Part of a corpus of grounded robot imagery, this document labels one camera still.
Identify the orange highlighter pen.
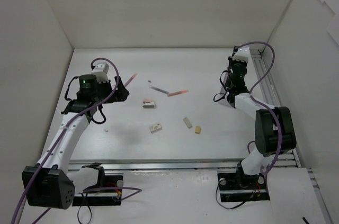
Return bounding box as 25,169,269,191
167,89,189,97

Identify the clear divided organizer container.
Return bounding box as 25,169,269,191
219,70,229,101

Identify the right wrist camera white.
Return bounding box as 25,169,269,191
232,46,251,63

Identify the eraser with pink sleeve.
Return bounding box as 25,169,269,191
142,99,156,109

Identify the dark purple pen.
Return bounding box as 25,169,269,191
149,86,169,95

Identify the pink highlighter pen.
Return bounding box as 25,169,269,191
124,73,137,87

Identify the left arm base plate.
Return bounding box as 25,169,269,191
72,174,123,207

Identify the black cable left base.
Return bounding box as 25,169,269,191
76,194,94,223

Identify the aluminium rail frame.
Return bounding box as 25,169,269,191
39,49,334,224

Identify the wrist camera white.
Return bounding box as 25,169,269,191
232,46,251,63
91,62,109,83

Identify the white eraser red logo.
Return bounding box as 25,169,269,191
149,123,163,133

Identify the black cable right base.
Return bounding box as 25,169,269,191
214,181,255,207

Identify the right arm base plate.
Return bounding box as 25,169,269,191
217,173,270,203

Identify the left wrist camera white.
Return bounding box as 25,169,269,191
91,62,109,83

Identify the black cable base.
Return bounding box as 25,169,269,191
214,181,255,207
76,194,94,223

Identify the white worn eraser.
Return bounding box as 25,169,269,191
183,117,192,129

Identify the small tan eraser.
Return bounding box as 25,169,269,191
195,126,201,134

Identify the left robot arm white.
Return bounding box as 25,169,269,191
22,74,129,209

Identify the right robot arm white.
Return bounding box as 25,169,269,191
220,57,297,188

